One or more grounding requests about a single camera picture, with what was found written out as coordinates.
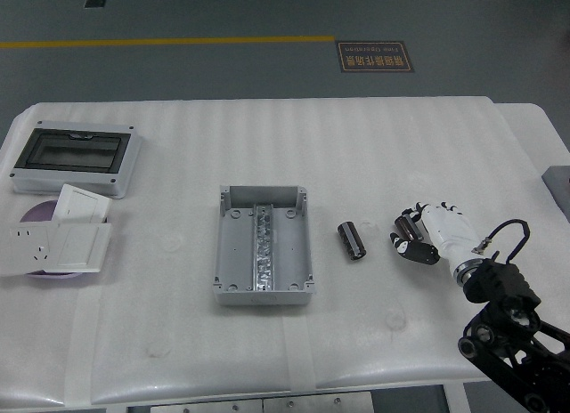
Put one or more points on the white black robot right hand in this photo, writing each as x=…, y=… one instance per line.
x=447, y=235

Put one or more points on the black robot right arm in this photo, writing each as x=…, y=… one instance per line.
x=499, y=279

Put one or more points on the open grey junction box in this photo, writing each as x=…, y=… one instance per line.
x=236, y=253

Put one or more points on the grey distribution box dark window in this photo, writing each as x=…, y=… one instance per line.
x=67, y=152

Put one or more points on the white foam mat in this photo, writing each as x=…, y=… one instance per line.
x=401, y=141

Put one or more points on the white table leg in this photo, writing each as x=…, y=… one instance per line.
x=456, y=402

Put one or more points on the dark floor sign orange text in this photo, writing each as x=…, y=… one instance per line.
x=374, y=57

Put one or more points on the grey metal plate with screws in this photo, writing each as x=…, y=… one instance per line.
x=316, y=404
x=205, y=406

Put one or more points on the yellow floor tape line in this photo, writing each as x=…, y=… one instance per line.
x=178, y=41

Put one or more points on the purple round plate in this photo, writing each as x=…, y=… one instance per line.
x=38, y=212

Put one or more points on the black floor hatch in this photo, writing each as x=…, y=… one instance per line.
x=95, y=2

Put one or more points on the silver metal mounting rail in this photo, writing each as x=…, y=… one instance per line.
x=263, y=253

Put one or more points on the white wall switch panel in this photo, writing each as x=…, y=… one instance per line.
x=80, y=204
x=75, y=248

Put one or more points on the white wall socket panel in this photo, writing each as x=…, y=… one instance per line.
x=22, y=248

